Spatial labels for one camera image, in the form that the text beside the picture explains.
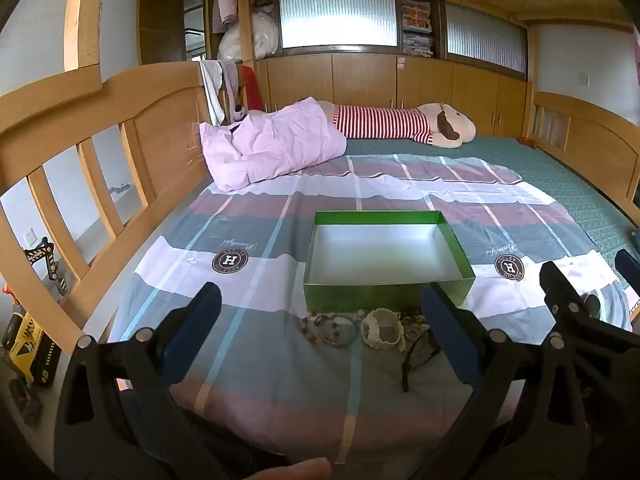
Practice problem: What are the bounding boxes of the ribbed glass window panel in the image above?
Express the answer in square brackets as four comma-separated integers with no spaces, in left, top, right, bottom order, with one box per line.
[278,0,399,52]
[444,1,529,75]

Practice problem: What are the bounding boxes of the hanging pink garment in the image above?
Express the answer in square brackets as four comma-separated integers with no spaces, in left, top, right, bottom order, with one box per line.
[212,0,242,35]

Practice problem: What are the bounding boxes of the wooden wall cabinets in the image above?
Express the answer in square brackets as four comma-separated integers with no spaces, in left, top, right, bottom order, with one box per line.
[255,51,531,139]

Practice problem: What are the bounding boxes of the white wrist watch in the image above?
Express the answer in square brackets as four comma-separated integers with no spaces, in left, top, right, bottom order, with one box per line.
[360,308,407,352]

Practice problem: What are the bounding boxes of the striped plush dog toy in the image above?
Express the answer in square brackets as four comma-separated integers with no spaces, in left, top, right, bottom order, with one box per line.
[247,101,477,149]

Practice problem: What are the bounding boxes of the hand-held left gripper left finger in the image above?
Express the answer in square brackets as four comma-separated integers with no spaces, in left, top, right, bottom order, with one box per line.
[54,281,223,480]

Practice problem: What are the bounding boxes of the person's left hand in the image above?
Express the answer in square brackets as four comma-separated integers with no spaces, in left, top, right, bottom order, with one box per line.
[245,457,332,480]

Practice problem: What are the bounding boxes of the white plastic bags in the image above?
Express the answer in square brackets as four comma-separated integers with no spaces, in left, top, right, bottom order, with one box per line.
[217,4,282,61]

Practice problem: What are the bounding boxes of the green bed mat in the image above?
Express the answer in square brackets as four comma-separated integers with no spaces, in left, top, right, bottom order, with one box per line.
[345,134,640,286]

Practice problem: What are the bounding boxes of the thin silver bangle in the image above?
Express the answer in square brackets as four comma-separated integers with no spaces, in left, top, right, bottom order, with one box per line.
[319,314,359,347]

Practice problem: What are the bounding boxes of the wooden headboard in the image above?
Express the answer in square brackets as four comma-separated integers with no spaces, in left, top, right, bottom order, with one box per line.
[0,62,216,348]

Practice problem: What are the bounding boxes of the wooden footboard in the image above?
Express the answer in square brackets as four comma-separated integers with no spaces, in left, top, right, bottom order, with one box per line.
[520,91,640,213]

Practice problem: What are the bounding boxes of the white garment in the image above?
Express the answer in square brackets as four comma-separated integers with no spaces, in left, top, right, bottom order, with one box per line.
[197,59,242,127]

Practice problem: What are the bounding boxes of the pink quilt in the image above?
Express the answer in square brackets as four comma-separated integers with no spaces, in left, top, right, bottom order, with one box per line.
[199,97,348,192]

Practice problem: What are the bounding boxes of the red garment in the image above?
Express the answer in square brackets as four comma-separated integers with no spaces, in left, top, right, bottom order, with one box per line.
[242,65,264,112]

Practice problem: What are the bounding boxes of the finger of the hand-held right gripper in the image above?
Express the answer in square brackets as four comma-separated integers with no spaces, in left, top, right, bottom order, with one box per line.
[539,261,603,328]
[615,249,640,306]

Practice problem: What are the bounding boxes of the yellow toy excavator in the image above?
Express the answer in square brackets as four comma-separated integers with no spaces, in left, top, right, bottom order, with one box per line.
[0,237,69,391]

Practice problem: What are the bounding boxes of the stack of folded clothes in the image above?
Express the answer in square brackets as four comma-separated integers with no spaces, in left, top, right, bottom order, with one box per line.
[400,0,435,57]

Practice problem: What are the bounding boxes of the black eyeglasses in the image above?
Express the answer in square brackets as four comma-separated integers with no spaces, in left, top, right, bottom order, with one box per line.
[401,324,443,393]

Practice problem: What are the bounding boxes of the plaid bed sheet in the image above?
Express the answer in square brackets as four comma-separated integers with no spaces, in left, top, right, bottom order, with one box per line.
[107,152,632,467]

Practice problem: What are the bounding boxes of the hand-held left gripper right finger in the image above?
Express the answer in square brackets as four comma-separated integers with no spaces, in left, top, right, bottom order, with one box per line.
[421,284,601,480]

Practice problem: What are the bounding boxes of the brown beaded bracelet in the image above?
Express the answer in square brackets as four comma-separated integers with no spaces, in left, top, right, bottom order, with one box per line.
[301,312,325,345]

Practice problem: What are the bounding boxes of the green cardboard box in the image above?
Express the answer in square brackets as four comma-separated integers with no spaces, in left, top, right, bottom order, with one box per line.
[303,210,476,314]

